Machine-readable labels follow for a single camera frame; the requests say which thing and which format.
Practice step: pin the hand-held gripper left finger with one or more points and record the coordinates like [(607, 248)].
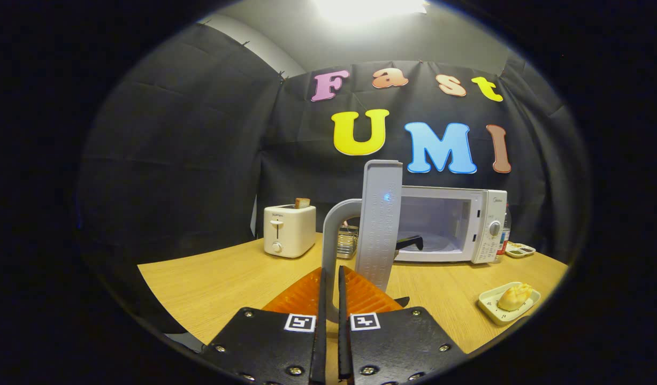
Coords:
[(321, 331)]

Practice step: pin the clear bottle with red label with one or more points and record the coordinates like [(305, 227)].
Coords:
[(504, 235)]

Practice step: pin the golden bread bun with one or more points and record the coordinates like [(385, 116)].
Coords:
[(514, 297)]

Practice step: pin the white rectangular plate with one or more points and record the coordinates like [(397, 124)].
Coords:
[(491, 309)]

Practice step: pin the divided white dish of beans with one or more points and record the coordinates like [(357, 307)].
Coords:
[(520, 250)]

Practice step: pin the bright ceiling light panel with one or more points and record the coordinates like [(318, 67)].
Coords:
[(371, 8)]

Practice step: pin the toast slice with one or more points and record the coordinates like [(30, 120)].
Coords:
[(302, 203)]

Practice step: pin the white toaster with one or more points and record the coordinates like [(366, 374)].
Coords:
[(293, 230)]

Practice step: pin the white microwave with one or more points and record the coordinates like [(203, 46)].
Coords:
[(489, 214)]

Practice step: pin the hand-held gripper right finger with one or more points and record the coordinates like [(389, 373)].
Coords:
[(343, 331)]

